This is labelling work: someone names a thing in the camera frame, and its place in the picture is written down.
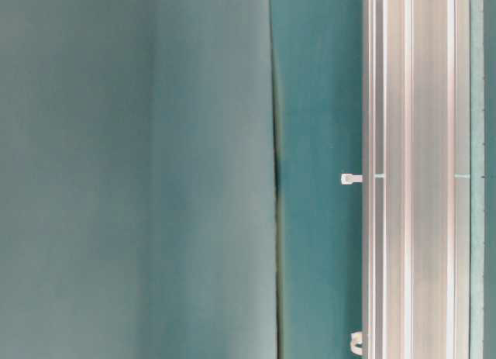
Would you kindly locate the large silver metal rail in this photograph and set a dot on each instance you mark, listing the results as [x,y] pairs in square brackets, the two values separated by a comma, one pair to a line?
[416,179]

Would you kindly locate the teal cloth table cover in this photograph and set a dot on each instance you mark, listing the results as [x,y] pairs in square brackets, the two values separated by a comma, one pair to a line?
[171,178]

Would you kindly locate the pale tape strip on table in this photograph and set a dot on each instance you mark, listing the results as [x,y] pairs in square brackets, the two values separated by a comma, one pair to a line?
[477,178]

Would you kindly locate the white cable tie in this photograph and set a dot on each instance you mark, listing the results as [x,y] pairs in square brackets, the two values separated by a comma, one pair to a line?
[350,179]

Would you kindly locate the white clip near rail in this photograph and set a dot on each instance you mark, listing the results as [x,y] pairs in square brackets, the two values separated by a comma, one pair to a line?
[356,343]

